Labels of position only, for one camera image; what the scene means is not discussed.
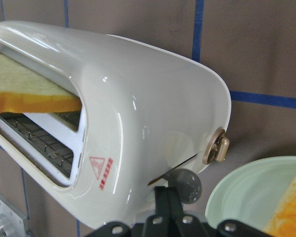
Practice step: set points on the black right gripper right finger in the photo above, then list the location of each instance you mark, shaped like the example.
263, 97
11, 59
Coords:
181, 224

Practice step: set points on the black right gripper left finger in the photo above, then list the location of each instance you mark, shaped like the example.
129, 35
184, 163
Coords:
157, 225

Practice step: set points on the white two-slot toaster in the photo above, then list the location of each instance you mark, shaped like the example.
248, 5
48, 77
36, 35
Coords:
144, 111

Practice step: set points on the bread slice in toaster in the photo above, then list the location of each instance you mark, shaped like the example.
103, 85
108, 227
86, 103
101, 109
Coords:
25, 91

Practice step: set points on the light green plate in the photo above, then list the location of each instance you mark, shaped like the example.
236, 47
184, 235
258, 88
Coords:
251, 193

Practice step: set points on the toast piece on plate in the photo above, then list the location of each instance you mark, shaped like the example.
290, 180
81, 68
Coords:
283, 221

